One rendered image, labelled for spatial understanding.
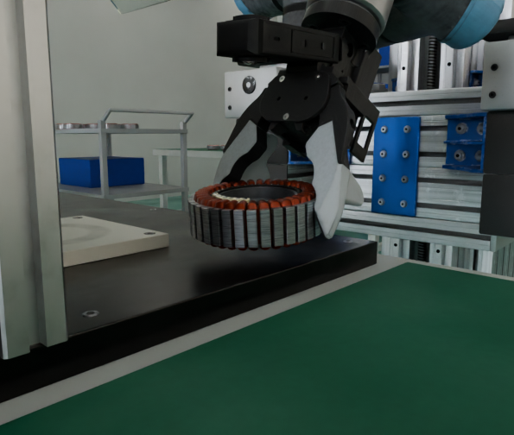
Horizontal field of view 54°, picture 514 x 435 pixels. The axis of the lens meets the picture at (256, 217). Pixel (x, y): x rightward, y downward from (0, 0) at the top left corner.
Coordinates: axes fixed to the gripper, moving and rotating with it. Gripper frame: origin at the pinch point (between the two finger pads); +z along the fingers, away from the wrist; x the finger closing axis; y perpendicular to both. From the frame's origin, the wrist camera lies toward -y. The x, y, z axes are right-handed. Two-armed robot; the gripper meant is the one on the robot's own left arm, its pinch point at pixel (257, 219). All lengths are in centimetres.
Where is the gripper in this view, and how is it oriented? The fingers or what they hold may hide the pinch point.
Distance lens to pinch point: 41.7
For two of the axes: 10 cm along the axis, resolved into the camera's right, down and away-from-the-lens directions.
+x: -7.2, -1.4, 6.8
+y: 6.1, 3.3, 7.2
